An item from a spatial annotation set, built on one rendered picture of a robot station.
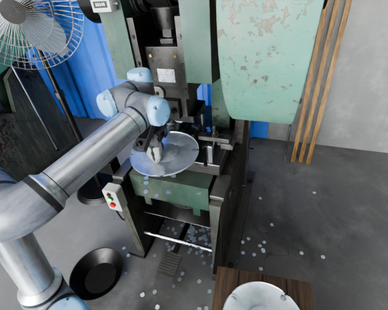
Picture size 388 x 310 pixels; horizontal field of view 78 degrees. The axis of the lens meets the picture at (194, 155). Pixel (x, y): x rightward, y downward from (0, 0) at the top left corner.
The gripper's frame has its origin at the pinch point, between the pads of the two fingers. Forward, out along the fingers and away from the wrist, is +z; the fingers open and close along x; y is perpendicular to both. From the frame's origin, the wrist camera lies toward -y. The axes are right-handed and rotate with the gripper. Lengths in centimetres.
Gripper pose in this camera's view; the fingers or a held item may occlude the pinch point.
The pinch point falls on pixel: (155, 161)
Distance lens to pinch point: 95.8
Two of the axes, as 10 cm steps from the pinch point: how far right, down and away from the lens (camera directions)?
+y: 3.3, -6.0, 7.3
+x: -9.4, -1.5, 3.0
